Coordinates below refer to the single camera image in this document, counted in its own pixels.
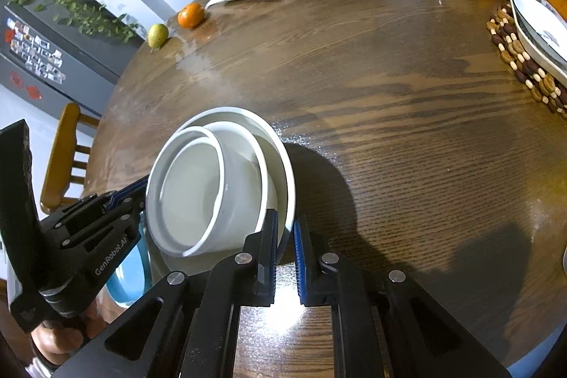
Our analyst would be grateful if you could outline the blue-rimmed white bowl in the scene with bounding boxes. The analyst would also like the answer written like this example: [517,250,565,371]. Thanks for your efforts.
[508,0,567,89]

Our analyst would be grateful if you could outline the white straight-sided bowl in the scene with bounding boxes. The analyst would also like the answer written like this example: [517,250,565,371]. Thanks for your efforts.
[146,125,269,258]

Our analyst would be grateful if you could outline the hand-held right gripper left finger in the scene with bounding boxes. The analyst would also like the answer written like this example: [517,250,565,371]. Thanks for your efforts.
[55,209,281,378]

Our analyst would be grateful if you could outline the grey refrigerator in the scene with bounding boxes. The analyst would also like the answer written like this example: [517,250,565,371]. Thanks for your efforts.
[0,4,122,117]

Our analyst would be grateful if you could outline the cluster of fridge photos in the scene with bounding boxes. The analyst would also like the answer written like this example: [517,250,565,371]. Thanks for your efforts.
[6,18,65,84]

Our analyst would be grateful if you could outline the medium white bowl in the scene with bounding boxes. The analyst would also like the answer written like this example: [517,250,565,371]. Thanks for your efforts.
[204,120,280,228]

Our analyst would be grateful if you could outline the large white bowl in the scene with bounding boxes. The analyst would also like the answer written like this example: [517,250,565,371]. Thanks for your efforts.
[153,106,297,277]

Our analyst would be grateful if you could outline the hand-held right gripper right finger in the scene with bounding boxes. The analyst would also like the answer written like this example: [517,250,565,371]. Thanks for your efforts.
[293,215,510,378]

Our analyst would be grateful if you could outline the person's left hand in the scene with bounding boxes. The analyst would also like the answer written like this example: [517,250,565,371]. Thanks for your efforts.
[27,281,116,367]

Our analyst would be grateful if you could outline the wooden chair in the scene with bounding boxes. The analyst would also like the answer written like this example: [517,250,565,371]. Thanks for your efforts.
[40,102,102,215]

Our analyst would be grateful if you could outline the white dish on beaded trivet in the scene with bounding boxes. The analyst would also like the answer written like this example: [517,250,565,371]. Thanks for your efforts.
[486,4,567,115]

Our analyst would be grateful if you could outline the green pear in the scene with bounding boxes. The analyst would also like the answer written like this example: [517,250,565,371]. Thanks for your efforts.
[147,23,170,50]

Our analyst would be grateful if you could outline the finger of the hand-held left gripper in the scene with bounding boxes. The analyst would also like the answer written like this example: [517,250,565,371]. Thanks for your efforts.
[100,175,150,210]

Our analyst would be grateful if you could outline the blue plate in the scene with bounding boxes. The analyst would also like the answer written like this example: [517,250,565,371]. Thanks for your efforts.
[106,223,156,308]

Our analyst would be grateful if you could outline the green vine plant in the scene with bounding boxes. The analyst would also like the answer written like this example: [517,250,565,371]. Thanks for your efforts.
[9,0,145,44]

